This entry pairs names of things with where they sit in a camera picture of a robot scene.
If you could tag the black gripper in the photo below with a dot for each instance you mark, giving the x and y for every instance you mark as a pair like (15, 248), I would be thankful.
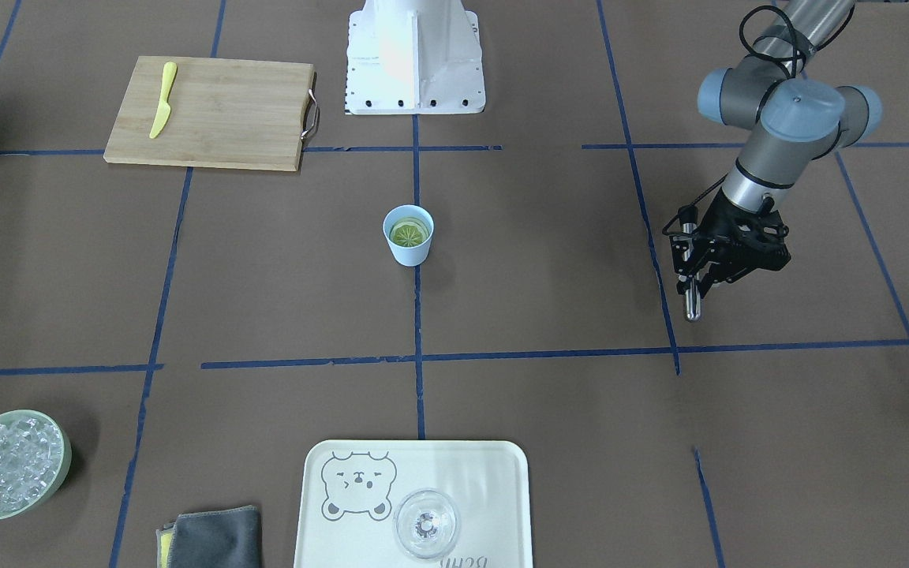
(717, 220)

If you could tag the steel muddler black tip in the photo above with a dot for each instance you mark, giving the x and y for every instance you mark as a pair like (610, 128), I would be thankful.
(693, 302)

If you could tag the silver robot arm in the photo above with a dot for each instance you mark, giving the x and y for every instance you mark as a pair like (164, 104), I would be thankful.
(791, 120)

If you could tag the light blue cup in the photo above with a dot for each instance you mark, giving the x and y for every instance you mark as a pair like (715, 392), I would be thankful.
(408, 257)

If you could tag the clear wine glass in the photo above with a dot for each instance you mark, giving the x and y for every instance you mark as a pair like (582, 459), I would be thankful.
(427, 524)

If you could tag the cream bear tray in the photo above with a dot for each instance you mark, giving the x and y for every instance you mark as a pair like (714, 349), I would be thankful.
(351, 491)

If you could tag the wooden cutting board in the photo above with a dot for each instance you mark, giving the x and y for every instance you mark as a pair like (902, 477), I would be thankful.
(226, 114)

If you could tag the grey folded cloth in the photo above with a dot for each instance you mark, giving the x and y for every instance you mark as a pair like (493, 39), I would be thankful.
(221, 538)

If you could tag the yellow plastic knife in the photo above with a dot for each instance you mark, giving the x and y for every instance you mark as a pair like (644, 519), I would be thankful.
(163, 109)

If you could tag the green bowl of ice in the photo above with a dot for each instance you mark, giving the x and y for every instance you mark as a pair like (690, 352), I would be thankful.
(35, 456)

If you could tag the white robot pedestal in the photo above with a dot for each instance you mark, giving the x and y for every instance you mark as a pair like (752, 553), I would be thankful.
(414, 58)

